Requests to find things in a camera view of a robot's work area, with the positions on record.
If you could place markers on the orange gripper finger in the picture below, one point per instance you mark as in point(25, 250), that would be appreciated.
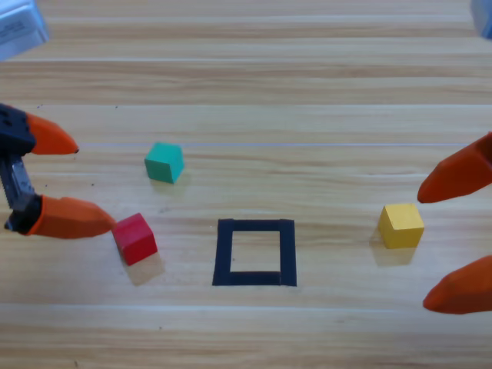
point(457, 180)
point(73, 219)
point(465, 294)
point(50, 140)

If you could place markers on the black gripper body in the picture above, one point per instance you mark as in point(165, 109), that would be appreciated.
point(17, 128)

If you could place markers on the black tape square outline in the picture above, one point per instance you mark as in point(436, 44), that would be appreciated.
point(223, 253)

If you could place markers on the red cube block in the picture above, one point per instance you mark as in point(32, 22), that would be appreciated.
point(134, 240)

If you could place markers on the green cube block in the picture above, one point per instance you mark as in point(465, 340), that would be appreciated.
point(163, 163)

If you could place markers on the yellow cube block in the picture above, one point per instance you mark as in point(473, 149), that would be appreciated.
point(401, 227)

